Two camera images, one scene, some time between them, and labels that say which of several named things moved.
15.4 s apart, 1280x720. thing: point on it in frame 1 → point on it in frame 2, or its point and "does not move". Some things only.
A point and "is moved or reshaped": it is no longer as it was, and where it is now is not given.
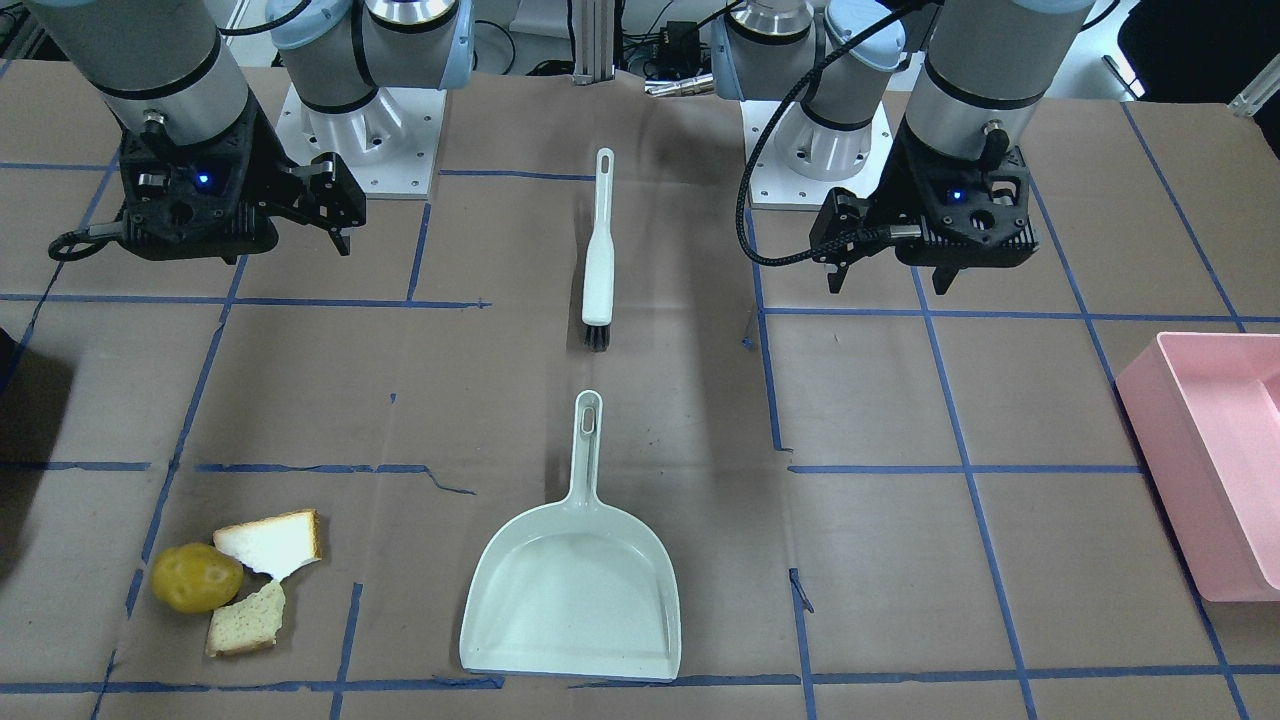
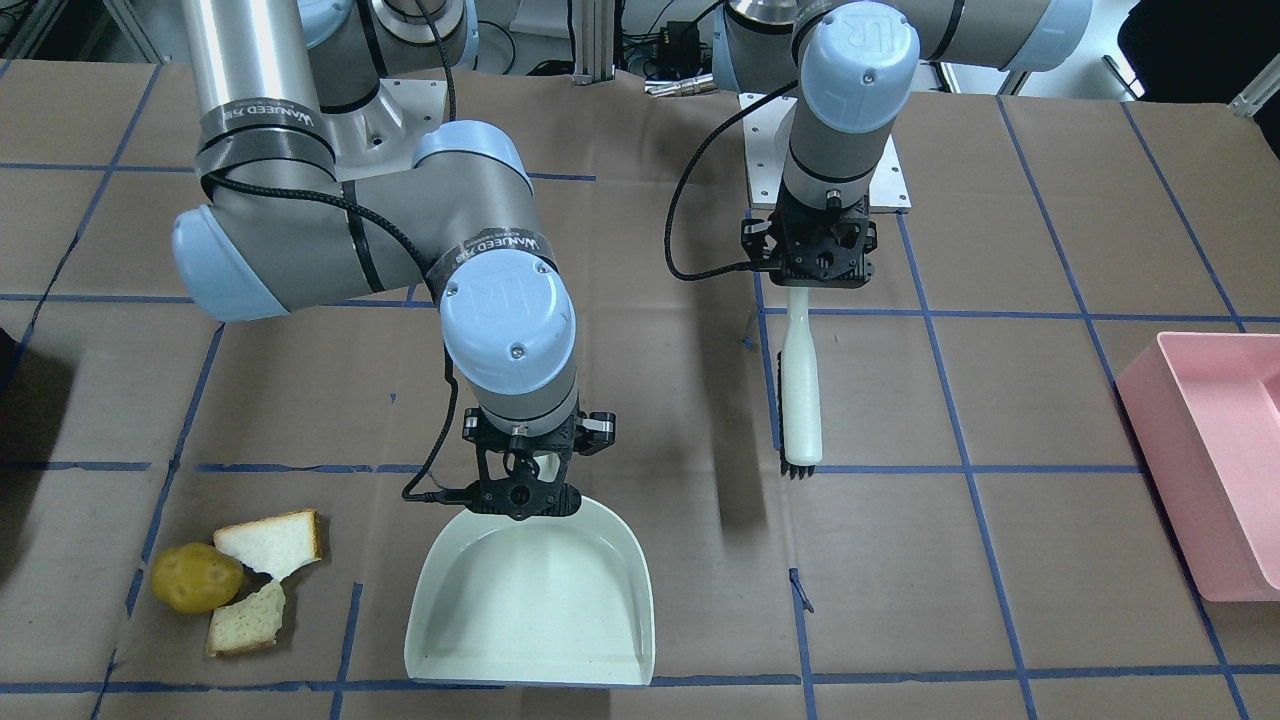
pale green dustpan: [580, 588] is moved or reshaped
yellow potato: [192, 577] does not move
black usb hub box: [678, 45] does not move
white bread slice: [275, 544] does not move
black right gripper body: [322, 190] → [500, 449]
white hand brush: [599, 270] → [799, 391]
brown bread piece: [251, 623] does not move
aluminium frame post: [594, 40] does not move
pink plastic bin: [1201, 413] does not move
